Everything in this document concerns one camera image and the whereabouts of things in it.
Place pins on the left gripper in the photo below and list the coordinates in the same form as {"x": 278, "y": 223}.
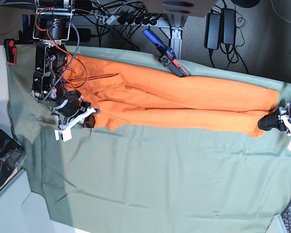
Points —
{"x": 281, "y": 122}

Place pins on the aluminium frame post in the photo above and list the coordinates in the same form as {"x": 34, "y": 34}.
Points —
{"x": 175, "y": 32}

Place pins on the black power adapter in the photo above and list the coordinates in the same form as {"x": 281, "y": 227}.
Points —
{"x": 212, "y": 32}
{"x": 228, "y": 26}

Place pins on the blue clamp at centre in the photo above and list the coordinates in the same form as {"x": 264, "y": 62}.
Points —
{"x": 167, "y": 57}

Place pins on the black plastic bag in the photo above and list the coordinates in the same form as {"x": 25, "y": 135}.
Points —
{"x": 10, "y": 154}

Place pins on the black power adapter right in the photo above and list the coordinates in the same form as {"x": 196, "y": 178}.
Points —
{"x": 212, "y": 32}

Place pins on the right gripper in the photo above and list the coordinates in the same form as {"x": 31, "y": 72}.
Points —
{"x": 69, "y": 107}

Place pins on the orange T-shirt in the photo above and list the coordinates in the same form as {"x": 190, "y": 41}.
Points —
{"x": 136, "y": 95}

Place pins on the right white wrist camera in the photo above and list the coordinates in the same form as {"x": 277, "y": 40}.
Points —
{"x": 64, "y": 134}

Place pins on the black power brick left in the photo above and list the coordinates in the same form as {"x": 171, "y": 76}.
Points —
{"x": 84, "y": 35}

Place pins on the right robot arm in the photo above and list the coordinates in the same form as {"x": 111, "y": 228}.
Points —
{"x": 52, "y": 28}

